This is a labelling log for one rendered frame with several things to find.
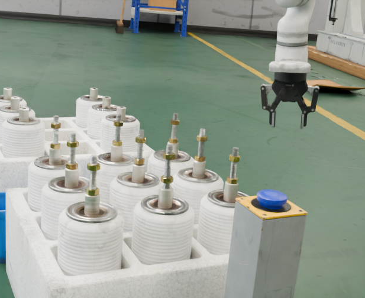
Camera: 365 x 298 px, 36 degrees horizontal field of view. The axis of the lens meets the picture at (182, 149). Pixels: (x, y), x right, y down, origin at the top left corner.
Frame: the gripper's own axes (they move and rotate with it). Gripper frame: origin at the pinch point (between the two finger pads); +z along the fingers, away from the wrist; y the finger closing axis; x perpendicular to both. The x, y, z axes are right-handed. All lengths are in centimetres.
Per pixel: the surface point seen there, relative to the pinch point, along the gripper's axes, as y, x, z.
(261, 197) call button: 0, 66, -13
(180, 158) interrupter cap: 19.3, 32.3, -2.5
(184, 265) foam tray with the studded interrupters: 12, 62, 2
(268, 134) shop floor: 12, -96, 40
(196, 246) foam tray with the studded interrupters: 11, 55, 3
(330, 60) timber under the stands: -19, -369, 71
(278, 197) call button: -2, 65, -13
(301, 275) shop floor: -5.7, 25.7, 26.1
